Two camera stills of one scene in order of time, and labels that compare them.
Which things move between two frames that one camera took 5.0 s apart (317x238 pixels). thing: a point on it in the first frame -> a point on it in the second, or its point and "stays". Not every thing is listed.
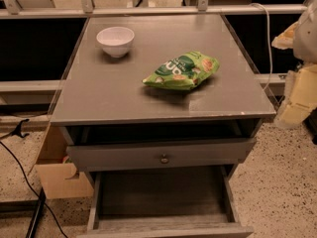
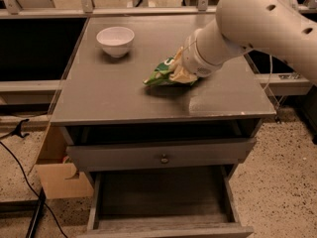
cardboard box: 53,169 stays
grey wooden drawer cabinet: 154,91 stays
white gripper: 306,41 -> 195,60
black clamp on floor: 16,131 stays
